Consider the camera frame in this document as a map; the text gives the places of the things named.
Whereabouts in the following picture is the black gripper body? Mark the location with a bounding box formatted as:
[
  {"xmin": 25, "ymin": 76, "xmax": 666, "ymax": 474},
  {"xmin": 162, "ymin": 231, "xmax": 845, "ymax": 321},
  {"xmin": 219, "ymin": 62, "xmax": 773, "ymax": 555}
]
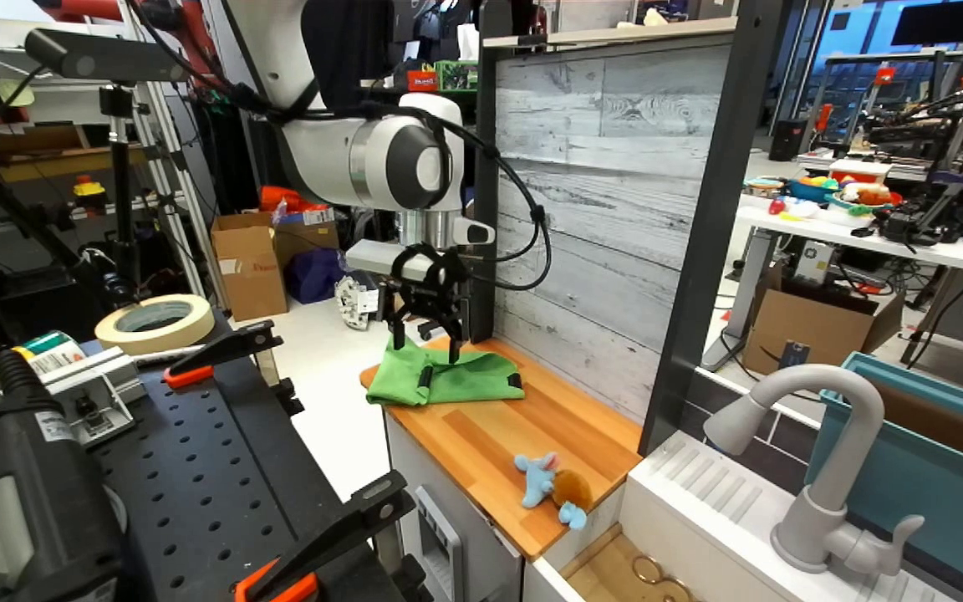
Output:
[{"xmin": 384, "ymin": 243, "xmax": 474, "ymax": 302}]

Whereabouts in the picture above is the toy kitchen counter wooden top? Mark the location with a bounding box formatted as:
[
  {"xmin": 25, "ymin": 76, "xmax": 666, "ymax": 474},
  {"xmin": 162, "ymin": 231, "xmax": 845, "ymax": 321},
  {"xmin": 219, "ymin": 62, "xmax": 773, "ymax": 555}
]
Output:
[{"xmin": 357, "ymin": 325, "xmax": 647, "ymax": 602}]

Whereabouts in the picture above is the green cloth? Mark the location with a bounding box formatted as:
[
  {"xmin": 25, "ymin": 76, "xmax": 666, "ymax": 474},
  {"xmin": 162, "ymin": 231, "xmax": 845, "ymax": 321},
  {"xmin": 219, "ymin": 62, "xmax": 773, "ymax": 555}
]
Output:
[{"xmin": 365, "ymin": 330, "xmax": 530, "ymax": 410}]

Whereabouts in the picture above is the gray toy faucet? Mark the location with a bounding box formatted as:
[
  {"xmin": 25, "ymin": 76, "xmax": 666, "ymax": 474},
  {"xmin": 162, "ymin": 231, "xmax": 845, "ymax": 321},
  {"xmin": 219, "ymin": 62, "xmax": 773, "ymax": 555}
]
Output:
[{"xmin": 701, "ymin": 363, "xmax": 931, "ymax": 581}]

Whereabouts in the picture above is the black camera tripod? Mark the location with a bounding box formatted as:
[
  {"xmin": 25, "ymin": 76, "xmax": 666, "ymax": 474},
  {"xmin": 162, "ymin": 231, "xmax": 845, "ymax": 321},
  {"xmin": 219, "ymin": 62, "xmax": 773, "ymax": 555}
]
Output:
[{"xmin": 96, "ymin": 80, "xmax": 147, "ymax": 302}]

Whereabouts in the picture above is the blue plush toy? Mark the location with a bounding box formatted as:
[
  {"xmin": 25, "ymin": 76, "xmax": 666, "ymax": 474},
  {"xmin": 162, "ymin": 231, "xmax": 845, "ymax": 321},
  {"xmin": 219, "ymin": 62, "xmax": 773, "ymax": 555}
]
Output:
[{"xmin": 511, "ymin": 449, "xmax": 565, "ymax": 511}]

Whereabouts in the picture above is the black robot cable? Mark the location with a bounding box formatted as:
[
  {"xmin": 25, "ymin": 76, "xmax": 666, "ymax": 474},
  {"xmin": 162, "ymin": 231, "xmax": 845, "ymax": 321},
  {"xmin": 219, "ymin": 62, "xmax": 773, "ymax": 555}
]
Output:
[{"xmin": 390, "ymin": 101, "xmax": 560, "ymax": 296}]

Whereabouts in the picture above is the teal box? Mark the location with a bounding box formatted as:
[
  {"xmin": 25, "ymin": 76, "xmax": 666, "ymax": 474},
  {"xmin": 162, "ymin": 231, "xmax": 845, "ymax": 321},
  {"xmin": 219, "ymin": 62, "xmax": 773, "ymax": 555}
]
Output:
[{"xmin": 811, "ymin": 352, "xmax": 963, "ymax": 602}]

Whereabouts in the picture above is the small blue toy piece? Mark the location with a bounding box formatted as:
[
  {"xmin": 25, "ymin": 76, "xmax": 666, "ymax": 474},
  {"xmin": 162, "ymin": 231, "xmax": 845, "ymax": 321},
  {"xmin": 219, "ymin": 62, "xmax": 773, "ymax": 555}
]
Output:
[{"xmin": 555, "ymin": 500, "xmax": 592, "ymax": 536}]

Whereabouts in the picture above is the black clamp orange handle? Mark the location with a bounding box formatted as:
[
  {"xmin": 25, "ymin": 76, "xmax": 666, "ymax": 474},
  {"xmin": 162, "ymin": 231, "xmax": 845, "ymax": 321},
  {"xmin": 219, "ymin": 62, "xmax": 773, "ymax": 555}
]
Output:
[
  {"xmin": 162, "ymin": 318, "xmax": 288, "ymax": 396},
  {"xmin": 227, "ymin": 468, "xmax": 418, "ymax": 602}
]

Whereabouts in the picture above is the cardboard box under table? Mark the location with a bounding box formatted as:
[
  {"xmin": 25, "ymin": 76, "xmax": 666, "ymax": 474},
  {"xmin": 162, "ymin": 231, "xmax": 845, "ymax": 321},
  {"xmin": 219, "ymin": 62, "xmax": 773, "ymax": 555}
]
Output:
[{"xmin": 742, "ymin": 277, "xmax": 908, "ymax": 377}]

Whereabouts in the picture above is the tall cardboard box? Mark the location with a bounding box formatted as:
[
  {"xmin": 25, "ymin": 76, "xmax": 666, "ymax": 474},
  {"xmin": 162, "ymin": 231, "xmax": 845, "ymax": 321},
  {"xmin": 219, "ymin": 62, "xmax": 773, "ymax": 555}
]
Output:
[{"xmin": 210, "ymin": 210, "xmax": 292, "ymax": 325}]

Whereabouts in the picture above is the masking tape roll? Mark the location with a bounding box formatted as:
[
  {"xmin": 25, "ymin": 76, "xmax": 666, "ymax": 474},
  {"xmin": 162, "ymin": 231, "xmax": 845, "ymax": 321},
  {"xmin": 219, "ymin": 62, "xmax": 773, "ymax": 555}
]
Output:
[{"xmin": 94, "ymin": 291, "xmax": 222, "ymax": 359}]

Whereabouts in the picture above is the wide black frame post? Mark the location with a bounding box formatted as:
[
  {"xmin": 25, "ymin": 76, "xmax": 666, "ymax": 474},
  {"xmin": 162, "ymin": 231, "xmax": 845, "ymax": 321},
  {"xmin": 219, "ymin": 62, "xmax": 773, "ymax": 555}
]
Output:
[{"xmin": 639, "ymin": 0, "xmax": 792, "ymax": 458}]

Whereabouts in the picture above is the thin black frame post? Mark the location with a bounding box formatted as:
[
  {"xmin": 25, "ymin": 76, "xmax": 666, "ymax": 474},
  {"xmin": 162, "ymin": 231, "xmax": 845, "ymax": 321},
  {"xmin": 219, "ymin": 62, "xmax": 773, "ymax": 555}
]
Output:
[{"xmin": 470, "ymin": 36, "xmax": 503, "ymax": 346}]

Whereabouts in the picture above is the black gray machine housing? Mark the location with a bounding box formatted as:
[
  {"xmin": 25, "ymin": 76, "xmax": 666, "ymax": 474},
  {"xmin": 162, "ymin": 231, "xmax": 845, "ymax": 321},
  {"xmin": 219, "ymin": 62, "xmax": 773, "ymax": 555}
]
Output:
[{"xmin": 0, "ymin": 349, "xmax": 126, "ymax": 602}]

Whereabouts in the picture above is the black perforated plate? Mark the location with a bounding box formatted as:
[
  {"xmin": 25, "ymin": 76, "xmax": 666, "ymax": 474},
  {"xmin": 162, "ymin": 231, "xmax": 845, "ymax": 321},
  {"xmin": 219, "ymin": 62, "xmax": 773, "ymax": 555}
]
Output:
[{"xmin": 92, "ymin": 356, "xmax": 395, "ymax": 602}]

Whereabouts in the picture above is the black 3D printer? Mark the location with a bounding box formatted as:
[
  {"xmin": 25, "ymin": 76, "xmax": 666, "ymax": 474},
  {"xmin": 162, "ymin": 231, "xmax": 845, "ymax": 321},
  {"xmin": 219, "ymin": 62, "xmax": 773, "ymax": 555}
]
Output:
[{"xmin": 864, "ymin": 43, "xmax": 963, "ymax": 243}]

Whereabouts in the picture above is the white round appliance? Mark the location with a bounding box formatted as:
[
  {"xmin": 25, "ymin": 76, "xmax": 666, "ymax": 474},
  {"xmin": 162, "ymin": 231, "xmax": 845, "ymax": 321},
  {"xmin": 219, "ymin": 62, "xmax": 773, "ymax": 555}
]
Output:
[{"xmin": 330, "ymin": 271, "xmax": 388, "ymax": 334}]

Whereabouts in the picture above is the white toy sink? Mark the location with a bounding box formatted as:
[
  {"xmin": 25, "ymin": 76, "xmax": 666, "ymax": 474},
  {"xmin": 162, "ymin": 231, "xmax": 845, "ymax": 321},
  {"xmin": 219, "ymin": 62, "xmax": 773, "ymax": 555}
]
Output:
[{"xmin": 526, "ymin": 427, "xmax": 953, "ymax": 602}]

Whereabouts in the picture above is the gray stereo camera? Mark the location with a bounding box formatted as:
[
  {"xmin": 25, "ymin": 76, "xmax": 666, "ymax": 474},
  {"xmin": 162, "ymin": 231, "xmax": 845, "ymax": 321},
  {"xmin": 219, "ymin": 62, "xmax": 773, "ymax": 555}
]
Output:
[{"xmin": 25, "ymin": 27, "xmax": 195, "ymax": 87}]

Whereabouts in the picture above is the white labelled device box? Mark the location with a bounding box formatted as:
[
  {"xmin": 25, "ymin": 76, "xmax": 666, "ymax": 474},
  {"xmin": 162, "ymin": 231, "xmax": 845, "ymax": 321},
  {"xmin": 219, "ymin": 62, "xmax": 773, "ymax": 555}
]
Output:
[{"xmin": 9, "ymin": 328, "xmax": 141, "ymax": 449}]

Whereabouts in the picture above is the dark blue bag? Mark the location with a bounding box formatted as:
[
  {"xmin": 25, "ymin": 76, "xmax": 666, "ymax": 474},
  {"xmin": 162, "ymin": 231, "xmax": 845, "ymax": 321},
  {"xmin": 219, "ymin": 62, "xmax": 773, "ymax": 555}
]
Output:
[{"xmin": 283, "ymin": 243, "xmax": 348, "ymax": 308}]

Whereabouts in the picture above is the cardboard box with orange item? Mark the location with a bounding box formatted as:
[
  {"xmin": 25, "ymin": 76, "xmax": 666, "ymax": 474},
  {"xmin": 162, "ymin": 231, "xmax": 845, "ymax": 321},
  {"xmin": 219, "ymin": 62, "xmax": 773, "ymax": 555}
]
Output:
[{"xmin": 270, "ymin": 208, "xmax": 341, "ymax": 271}]

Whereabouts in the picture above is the white work table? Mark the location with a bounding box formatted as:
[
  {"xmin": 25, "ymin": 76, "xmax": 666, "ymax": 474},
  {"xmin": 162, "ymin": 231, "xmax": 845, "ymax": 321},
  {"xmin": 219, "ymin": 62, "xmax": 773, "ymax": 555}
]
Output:
[{"xmin": 725, "ymin": 193, "xmax": 963, "ymax": 370}]

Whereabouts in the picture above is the gray wood-pattern back panel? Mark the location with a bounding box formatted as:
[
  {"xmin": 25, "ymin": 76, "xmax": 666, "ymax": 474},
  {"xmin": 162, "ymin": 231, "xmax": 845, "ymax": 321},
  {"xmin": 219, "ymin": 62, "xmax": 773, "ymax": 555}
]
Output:
[{"xmin": 493, "ymin": 36, "xmax": 735, "ymax": 427}]

